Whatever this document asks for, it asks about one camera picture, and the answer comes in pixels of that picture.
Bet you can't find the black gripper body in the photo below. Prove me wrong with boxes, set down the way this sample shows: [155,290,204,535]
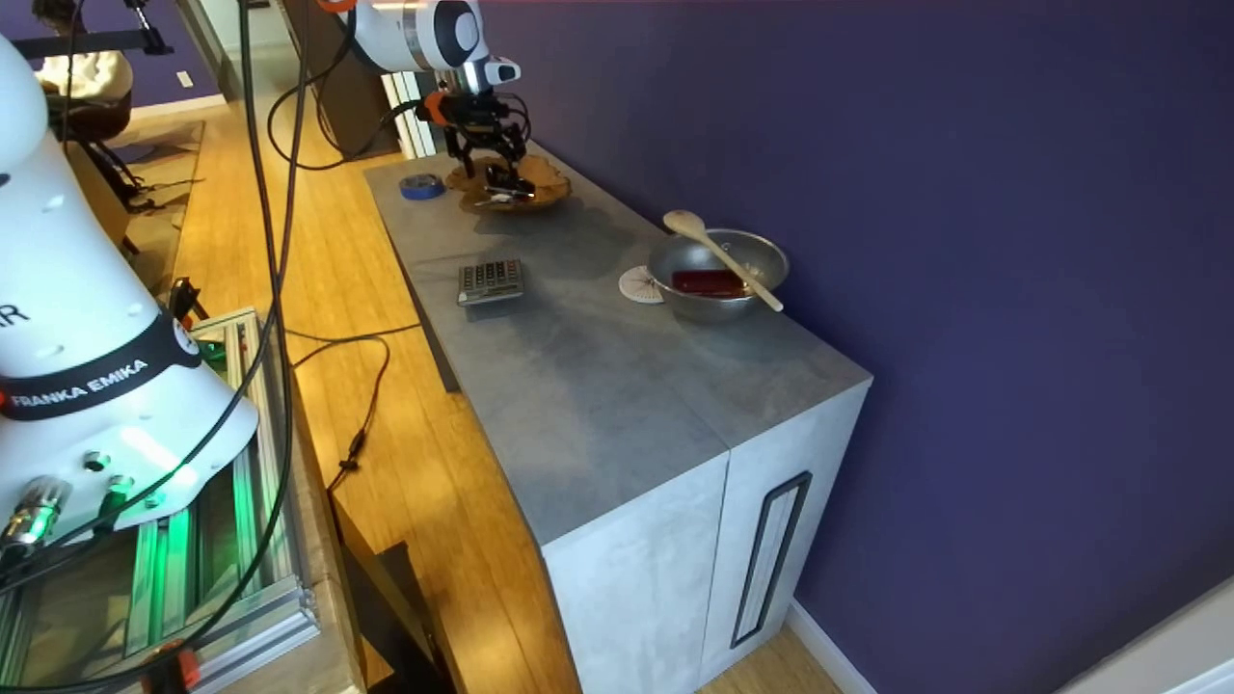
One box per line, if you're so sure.
[440,83,531,155]

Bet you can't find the brown wooden burl bowl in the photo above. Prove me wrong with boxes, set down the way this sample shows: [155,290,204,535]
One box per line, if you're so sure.
[444,149,575,218]

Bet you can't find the blue masking tape roll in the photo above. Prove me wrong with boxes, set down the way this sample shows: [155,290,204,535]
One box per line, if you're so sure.
[399,169,452,203]

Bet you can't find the grey desk calculator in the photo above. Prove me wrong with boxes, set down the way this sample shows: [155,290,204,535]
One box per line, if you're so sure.
[456,253,538,313]

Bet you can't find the white round coaster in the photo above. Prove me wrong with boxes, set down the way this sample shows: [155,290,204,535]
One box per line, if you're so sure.
[612,262,675,308]

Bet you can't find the bowl with wooden spoon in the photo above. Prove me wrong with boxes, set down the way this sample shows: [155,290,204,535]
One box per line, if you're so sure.
[660,208,792,314]

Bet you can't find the silver metal bowl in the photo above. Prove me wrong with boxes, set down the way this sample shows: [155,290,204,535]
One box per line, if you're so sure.
[646,224,796,326]

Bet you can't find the black office chair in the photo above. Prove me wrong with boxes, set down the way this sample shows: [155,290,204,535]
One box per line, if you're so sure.
[26,0,177,214]

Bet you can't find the grey concrete-look cabinet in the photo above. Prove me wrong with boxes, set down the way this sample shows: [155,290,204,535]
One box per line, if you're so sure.
[364,137,879,694]

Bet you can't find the black cable on floor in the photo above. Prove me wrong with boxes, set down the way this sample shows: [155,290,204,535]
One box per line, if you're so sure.
[282,318,432,502]

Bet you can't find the black rectangular cabinet handle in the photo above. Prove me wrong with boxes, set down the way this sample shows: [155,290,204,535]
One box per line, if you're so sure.
[728,466,818,651]

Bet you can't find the aluminium robot stand frame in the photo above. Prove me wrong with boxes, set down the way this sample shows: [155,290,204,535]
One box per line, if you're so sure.
[0,305,327,694]

